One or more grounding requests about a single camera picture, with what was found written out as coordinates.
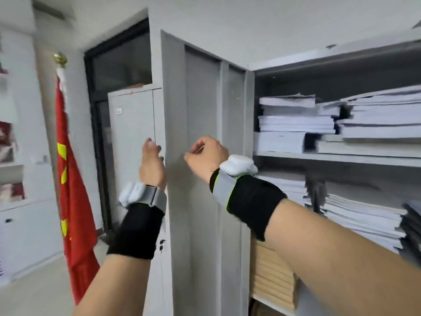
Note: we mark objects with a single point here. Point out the person's right forearm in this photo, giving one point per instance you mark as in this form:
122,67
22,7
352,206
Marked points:
335,263

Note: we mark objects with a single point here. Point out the person's right hand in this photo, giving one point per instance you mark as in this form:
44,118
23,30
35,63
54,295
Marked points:
209,157

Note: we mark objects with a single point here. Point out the person's right thumb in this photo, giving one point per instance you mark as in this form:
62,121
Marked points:
190,157

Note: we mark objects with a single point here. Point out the person's left fingers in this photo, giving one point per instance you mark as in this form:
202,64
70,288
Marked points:
152,148

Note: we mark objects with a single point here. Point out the red books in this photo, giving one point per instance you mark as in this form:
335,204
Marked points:
10,192

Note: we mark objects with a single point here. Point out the black wristband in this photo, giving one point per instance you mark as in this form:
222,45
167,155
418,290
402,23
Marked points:
255,204
136,230

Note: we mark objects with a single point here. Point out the closed grey metal cabinet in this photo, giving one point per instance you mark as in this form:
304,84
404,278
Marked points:
131,121

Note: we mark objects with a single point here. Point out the stack of white paper documents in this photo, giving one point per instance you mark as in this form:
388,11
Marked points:
381,121
286,123
358,213

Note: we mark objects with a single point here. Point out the red flag yellow stars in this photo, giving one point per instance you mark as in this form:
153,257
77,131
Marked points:
74,207

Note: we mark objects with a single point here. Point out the person's left forearm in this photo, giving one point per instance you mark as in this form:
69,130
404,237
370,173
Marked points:
118,286

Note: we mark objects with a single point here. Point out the dark door with frame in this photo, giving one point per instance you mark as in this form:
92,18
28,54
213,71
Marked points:
121,62

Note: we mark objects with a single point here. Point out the person's left hand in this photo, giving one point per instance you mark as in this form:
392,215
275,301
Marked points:
152,169

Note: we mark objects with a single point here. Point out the flagpole with gold finial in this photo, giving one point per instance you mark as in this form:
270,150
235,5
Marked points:
61,60

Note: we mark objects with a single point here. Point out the white bookshelf cabinet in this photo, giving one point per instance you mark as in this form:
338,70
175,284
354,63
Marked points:
23,233

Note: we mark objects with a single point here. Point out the black binder clip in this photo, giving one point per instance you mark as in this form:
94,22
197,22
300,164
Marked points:
311,141
316,194
345,111

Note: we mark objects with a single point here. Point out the stack of brown paper folders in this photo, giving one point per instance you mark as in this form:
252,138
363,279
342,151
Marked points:
271,279

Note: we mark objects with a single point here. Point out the grey metal shelf cabinet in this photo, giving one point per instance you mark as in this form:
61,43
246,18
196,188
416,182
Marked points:
329,65

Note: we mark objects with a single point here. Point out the grey metal cabinet door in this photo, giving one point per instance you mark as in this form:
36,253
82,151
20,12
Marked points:
200,105

